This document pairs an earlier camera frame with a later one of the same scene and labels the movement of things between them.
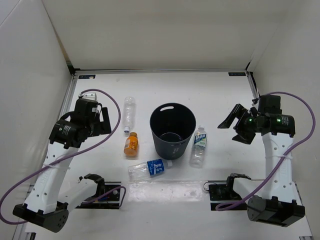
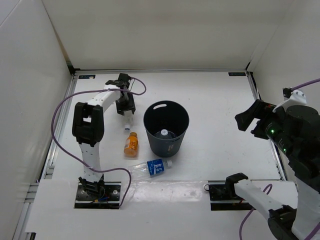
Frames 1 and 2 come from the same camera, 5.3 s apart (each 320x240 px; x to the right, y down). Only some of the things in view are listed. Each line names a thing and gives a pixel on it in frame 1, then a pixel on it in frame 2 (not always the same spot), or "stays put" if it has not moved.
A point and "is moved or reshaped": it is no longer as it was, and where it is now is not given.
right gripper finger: x=238 y=112 to x=245 y=118
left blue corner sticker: x=87 y=76 stays put
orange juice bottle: x=131 y=145 stays put
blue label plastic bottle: x=145 y=169 stays put
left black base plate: x=111 y=201 stays put
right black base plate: x=220 y=194 stays put
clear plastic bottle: x=129 y=113 stays put
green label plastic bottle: x=199 y=147 to x=164 y=134
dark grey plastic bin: x=172 y=126 is moved or reshaped
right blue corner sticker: x=236 y=73 stays put
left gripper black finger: x=104 y=127 to x=121 y=111
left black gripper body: x=94 y=125 to x=127 y=102
